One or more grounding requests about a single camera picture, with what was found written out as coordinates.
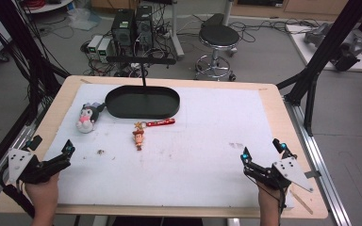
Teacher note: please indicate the grey tape piece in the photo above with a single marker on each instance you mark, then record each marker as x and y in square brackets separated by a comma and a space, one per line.
[311, 174]

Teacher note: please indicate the round white table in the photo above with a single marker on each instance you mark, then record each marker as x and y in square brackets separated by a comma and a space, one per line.
[52, 5]

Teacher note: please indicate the white floor board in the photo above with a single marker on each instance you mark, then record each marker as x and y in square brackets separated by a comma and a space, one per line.
[301, 47]

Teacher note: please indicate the person's right hand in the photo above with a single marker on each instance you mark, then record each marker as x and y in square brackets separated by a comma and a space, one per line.
[268, 197]

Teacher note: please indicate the grey and black device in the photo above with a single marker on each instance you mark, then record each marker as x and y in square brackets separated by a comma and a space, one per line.
[348, 55]

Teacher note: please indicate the black computer tower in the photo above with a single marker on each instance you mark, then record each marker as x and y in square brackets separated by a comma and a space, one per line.
[144, 26]
[123, 28]

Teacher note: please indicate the aluminium rail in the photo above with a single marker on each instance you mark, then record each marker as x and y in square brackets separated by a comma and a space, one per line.
[3, 169]
[322, 163]

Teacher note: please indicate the white power supply box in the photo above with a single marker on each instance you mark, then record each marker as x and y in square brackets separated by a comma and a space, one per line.
[94, 44]
[104, 49]

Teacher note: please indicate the black stand with tray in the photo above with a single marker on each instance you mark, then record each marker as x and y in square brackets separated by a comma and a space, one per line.
[143, 102]

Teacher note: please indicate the wooden stick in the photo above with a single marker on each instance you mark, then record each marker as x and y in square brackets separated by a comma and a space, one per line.
[301, 201]

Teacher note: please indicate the black and white plush toy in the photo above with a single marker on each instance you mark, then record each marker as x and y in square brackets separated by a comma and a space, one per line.
[87, 116]

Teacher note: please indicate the white table mat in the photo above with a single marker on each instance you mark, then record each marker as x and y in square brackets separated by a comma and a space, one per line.
[185, 150]

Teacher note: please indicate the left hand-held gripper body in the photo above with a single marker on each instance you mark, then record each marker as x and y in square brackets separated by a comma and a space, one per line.
[19, 163]

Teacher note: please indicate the grey metal stand leg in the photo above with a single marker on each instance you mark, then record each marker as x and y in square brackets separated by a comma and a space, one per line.
[176, 31]

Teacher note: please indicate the person's left hand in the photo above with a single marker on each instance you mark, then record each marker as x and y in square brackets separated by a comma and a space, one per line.
[44, 194]

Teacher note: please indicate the clear plastic bag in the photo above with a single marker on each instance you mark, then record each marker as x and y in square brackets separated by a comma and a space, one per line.
[83, 19]

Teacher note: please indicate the black round stool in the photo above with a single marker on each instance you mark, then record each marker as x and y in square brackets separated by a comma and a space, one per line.
[219, 36]

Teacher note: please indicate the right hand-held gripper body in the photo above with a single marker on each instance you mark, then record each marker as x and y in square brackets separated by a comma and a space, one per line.
[290, 171]

